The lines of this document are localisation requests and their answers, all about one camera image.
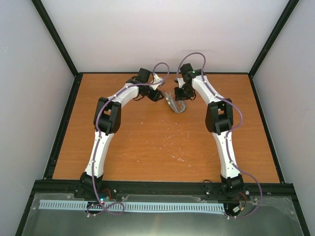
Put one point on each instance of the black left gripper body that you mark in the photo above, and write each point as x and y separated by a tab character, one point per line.
152	97

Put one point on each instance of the light blue slotted cable duct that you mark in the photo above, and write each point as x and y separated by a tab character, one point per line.
140	207

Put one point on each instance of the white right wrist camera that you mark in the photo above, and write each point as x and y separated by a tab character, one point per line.
180	82

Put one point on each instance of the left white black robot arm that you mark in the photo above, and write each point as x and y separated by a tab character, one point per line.
107	121

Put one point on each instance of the black aluminium frame rail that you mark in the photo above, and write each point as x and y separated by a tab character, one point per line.
119	189

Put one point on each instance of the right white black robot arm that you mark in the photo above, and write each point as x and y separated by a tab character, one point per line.
218	120

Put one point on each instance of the brown plaid glasses case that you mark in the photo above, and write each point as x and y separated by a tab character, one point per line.
176	106

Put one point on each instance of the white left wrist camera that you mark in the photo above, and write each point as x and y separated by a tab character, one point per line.
157	81

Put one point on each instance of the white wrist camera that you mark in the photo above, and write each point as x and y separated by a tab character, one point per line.
157	81
180	82

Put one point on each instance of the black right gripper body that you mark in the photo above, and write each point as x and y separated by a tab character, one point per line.
185	93

